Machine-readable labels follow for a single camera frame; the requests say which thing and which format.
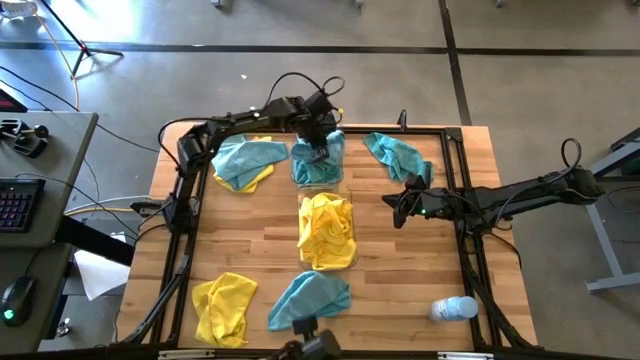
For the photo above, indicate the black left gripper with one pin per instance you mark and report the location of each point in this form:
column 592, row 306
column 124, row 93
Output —
column 317, row 117

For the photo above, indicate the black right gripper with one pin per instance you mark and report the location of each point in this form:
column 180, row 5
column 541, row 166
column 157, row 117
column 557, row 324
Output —
column 422, row 200

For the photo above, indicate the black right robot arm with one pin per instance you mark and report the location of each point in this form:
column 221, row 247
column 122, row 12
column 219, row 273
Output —
column 525, row 192

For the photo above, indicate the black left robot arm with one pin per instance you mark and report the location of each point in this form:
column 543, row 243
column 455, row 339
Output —
column 240, row 120

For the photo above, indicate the clear plastic bin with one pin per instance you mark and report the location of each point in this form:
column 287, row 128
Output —
column 301, row 196
column 295, row 186

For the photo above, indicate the black table clamp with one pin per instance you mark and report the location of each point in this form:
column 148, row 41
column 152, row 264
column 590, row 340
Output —
column 402, row 120

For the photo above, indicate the clear plastic water bottle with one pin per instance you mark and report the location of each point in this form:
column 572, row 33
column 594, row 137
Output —
column 452, row 309

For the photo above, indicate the black desk leg bar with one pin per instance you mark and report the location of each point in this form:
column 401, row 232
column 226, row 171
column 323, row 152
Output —
column 95, row 240

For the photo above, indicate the white paper sheet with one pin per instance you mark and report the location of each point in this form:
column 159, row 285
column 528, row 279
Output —
column 100, row 272

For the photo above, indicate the black tripod stand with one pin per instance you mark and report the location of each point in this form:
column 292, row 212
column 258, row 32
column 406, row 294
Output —
column 85, row 49

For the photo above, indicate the grey desk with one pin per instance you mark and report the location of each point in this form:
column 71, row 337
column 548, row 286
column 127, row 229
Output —
column 60, row 165

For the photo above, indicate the black clamp tool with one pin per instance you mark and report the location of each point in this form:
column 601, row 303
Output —
column 30, row 145

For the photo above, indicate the black backlit keyboard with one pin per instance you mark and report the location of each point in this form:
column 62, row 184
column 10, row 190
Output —
column 17, row 205

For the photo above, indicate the dark red-lit device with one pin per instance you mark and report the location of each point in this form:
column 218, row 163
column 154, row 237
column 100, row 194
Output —
column 9, row 102

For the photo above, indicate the black computer mouse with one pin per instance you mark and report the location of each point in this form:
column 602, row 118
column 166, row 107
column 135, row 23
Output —
column 17, row 300

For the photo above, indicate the black aluminium table frame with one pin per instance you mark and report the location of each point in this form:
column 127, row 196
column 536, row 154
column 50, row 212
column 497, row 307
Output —
column 454, row 134

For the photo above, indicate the silver metal bracket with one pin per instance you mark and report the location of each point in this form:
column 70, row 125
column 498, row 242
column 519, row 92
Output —
column 186, row 354
column 465, row 356

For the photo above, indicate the grey metal stand frame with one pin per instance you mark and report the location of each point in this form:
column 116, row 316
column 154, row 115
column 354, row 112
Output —
column 612, row 282

